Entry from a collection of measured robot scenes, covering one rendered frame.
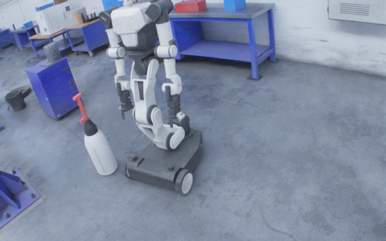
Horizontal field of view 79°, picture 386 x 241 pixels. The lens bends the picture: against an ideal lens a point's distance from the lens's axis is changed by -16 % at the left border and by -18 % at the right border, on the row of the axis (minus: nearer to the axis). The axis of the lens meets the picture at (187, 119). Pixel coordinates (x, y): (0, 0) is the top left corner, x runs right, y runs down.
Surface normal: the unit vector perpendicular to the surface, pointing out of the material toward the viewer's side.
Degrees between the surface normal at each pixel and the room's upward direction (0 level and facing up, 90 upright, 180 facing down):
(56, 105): 90
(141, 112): 66
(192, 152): 0
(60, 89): 90
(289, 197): 0
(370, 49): 90
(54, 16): 90
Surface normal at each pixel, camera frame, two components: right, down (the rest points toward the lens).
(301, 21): -0.61, 0.52
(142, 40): 0.29, 0.58
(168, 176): -0.45, -0.20
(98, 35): 0.77, 0.22
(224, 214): -0.18, -0.83
